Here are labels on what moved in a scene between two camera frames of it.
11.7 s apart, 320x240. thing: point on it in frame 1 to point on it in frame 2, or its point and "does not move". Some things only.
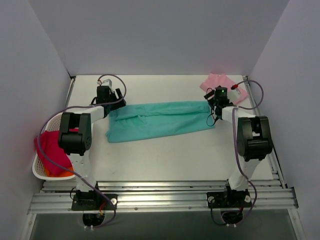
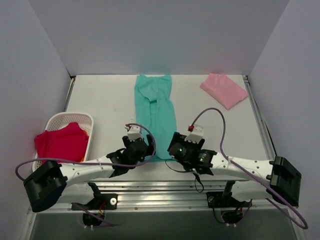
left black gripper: [116, 101] to [151, 144]
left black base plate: [94, 202] does not move
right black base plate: [229, 199] does not move
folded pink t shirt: [214, 80] does not move
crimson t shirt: [49, 142] does not move
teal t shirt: [131, 122] to [155, 110]
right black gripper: [210, 97] to [172, 141]
